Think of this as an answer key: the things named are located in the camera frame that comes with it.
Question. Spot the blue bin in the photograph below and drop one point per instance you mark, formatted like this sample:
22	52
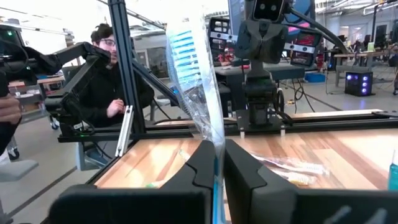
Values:
314	77

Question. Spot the pink toothbrush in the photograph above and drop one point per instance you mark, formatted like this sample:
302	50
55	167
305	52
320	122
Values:
311	169

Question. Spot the person's hand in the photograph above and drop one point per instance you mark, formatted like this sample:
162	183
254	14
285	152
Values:
9	110

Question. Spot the black aluminium table frame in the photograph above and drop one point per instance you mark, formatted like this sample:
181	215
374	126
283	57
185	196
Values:
124	62

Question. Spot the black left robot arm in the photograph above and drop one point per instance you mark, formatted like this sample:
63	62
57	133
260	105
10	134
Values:
259	93

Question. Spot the yellow toothbrush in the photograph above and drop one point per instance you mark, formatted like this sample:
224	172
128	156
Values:
298	179

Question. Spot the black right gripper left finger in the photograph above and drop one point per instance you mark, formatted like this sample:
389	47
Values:
199	174

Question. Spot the black computer tower with lights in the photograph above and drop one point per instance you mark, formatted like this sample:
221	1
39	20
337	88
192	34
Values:
357	84

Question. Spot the silver aluminium profile piece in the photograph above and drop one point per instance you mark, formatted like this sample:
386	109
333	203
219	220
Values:
124	133

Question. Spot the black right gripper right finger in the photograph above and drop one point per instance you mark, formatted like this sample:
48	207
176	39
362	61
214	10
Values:
245	186

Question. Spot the blue toothbrush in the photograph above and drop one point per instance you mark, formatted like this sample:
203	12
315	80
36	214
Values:
186	62

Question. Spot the monitor with blue screen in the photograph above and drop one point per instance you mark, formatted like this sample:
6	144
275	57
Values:
236	12

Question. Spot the person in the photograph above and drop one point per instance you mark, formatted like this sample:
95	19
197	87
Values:
102	102

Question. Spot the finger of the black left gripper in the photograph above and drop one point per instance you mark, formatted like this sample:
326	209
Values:
275	40
248	40

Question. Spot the green toothbrush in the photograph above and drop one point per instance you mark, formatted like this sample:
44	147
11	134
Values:
154	184

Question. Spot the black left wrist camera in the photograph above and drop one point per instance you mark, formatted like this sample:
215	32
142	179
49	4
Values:
267	9

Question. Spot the teal mouthwash bottle white cap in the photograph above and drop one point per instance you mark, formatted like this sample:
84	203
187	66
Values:
393	177

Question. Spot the wooden work table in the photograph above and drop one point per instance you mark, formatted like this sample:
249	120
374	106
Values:
357	55

